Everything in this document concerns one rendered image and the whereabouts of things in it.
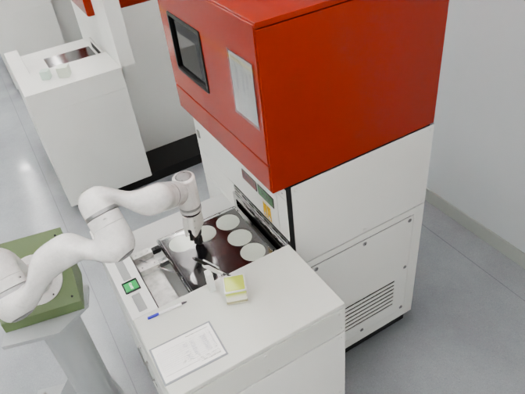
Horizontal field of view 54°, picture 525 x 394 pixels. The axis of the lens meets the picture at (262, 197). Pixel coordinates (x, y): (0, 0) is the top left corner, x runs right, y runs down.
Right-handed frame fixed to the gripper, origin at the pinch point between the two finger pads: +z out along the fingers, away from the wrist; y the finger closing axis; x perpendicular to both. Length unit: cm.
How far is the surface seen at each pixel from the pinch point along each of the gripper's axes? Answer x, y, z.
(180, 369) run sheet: 16, 60, -4
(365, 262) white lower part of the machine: 65, -24, 28
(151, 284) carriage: -11.9, 22.0, 4.5
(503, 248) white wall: 140, -105, 88
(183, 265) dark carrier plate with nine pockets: -2.4, 12.2, 2.6
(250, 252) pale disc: 21.9, 1.5, 2.6
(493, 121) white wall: 124, -123, 13
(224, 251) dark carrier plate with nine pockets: 11.6, 2.5, 2.6
